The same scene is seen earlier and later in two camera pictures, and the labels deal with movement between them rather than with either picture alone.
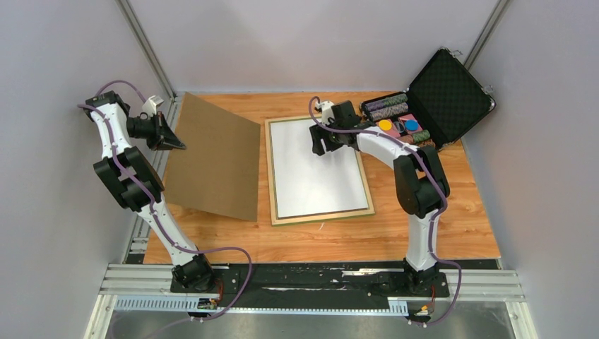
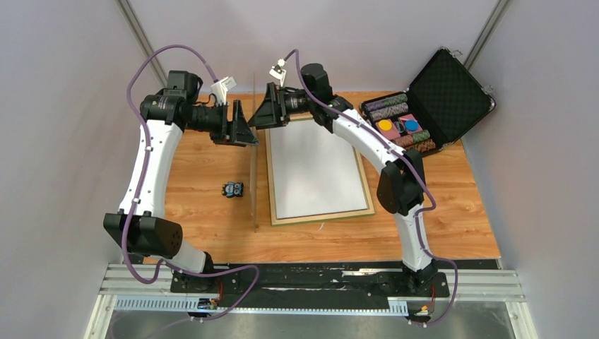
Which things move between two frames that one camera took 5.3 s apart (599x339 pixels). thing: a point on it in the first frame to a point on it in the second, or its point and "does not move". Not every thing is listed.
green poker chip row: (421, 135) does not move
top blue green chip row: (386, 102) does not move
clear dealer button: (399, 126) does not move
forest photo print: (307, 183) does not move
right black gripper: (318, 133) to (272, 113)
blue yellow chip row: (388, 111) does not move
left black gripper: (162, 131) to (238, 130)
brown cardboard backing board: (217, 171) to (254, 154)
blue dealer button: (412, 125) does not move
